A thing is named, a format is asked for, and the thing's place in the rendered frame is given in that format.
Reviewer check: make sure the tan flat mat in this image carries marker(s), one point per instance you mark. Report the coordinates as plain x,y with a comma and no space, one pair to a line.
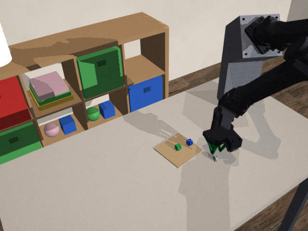
177,158

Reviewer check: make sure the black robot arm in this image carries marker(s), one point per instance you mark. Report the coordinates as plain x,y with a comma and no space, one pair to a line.
267,34

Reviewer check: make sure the grey die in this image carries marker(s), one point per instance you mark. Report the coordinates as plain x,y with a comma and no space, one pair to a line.
216,157

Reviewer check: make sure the green die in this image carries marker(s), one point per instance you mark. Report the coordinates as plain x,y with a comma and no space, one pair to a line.
178,147

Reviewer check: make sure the blue dice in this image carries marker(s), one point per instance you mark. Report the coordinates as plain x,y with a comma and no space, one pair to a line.
189,142

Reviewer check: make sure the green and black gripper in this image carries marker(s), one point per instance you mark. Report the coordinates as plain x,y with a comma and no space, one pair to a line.
212,143

